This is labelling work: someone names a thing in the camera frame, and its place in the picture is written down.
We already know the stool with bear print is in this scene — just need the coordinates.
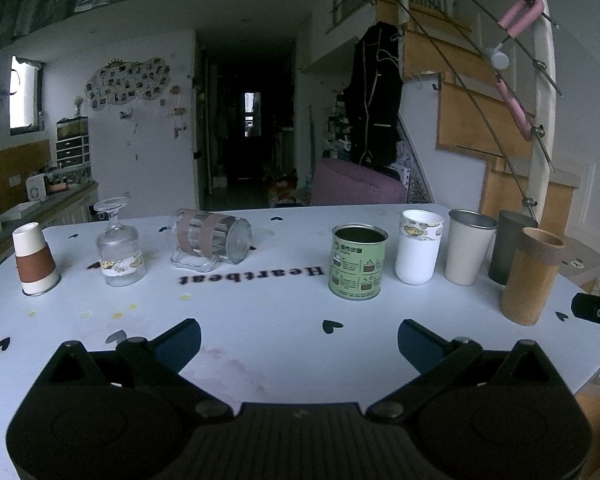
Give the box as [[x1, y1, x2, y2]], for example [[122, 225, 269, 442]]
[[554, 236, 600, 295]]

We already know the window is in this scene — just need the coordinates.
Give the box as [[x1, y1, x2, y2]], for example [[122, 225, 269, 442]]
[[9, 55, 45, 136]]

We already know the white pole with pink clips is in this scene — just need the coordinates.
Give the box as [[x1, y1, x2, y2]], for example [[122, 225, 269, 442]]
[[482, 0, 576, 231]]

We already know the white metal cup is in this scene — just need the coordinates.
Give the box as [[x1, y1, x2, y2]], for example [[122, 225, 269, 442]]
[[444, 208, 499, 287]]

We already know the black hanging coat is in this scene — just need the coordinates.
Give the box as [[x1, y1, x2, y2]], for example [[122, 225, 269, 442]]
[[342, 20, 405, 167]]

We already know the green tin can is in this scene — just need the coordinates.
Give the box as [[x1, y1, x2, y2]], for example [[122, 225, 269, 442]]
[[328, 223, 390, 302]]

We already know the wooden staircase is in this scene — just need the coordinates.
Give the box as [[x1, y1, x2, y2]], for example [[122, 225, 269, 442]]
[[372, 0, 581, 241]]

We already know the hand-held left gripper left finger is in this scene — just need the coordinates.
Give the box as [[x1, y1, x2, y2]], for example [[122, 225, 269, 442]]
[[32, 318, 234, 420]]

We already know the glass mug with brown tape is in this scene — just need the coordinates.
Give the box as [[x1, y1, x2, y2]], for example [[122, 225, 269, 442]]
[[170, 208, 254, 272]]

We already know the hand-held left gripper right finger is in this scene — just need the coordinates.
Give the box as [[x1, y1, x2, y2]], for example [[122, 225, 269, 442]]
[[367, 318, 569, 421]]

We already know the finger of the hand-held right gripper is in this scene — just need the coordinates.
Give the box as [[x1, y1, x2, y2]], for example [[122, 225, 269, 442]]
[[571, 292, 600, 345]]

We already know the pink armchair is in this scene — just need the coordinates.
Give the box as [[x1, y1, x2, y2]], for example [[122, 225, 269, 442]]
[[310, 157, 407, 207]]

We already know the dark grey cup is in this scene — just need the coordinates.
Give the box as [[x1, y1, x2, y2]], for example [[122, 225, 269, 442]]
[[488, 210, 539, 286]]

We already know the paper cup with brown sleeve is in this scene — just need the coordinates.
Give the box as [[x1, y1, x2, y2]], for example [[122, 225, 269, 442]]
[[12, 222, 62, 297]]

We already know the tan bamboo cup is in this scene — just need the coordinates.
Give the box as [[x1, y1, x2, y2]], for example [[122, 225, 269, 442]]
[[498, 227, 566, 327]]

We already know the wall photo collage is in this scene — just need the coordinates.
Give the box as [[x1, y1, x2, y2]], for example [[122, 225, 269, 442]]
[[83, 56, 171, 111]]

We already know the small drawer unit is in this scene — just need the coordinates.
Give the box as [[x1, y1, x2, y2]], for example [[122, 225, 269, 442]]
[[55, 134, 91, 169]]

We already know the clear glass goblet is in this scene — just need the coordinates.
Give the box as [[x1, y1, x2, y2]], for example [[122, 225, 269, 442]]
[[93, 197, 147, 288]]

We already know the kitchen counter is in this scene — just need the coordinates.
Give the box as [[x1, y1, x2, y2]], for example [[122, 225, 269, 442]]
[[0, 180, 101, 281]]

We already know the white box on counter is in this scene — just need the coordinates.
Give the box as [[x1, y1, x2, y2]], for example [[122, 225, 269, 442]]
[[26, 174, 49, 202]]

